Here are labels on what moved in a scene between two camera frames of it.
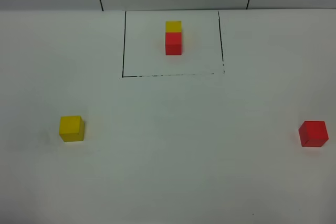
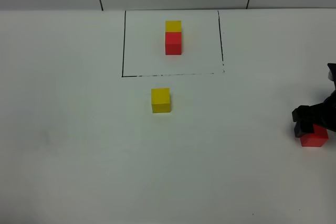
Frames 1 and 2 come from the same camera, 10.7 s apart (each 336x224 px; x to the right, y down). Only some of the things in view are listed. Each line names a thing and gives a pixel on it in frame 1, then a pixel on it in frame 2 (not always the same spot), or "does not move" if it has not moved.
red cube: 313,134 does not move
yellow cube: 71,128 → 160,100
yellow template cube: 173,27 does not move
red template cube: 173,43 does not move
